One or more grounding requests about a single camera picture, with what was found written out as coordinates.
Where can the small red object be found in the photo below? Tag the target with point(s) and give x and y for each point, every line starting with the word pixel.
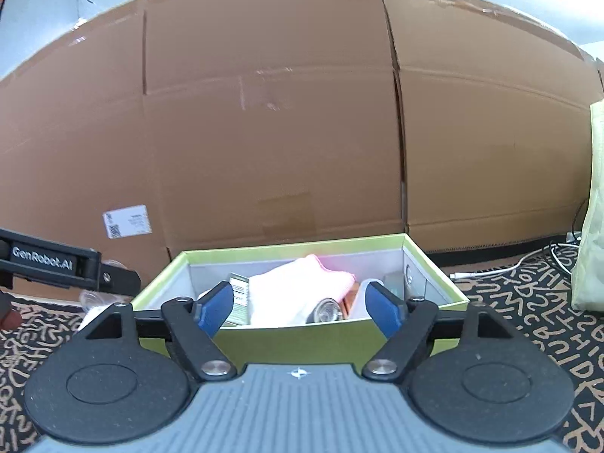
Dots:
pixel 8 314

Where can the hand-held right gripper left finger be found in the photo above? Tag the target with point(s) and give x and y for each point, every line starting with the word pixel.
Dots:
pixel 217 306

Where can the white shipping label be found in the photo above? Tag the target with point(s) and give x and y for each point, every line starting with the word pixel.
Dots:
pixel 127 222

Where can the small pale green carton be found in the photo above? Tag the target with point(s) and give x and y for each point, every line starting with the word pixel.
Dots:
pixel 239 299

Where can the black mat with tan letters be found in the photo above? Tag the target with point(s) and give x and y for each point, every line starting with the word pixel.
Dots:
pixel 542 316

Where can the pale yellow bag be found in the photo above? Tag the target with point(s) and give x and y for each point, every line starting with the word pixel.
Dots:
pixel 592 222

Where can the clear plastic dome cup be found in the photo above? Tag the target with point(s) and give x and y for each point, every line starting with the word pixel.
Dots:
pixel 94 299

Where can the white glove with pink cuff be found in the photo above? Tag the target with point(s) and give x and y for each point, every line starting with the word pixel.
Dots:
pixel 283 292

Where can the green cardboard box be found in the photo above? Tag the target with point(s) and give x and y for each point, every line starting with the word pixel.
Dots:
pixel 292 339

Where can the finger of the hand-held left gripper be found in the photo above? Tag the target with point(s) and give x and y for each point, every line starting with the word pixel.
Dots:
pixel 120 281

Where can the small copper box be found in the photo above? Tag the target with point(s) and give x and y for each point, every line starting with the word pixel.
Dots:
pixel 351 304

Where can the brown cardboard panel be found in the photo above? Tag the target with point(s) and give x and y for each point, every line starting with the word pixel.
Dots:
pixel 283 127

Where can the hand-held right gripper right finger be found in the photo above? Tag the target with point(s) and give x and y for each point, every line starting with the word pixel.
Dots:
pixel 381 306

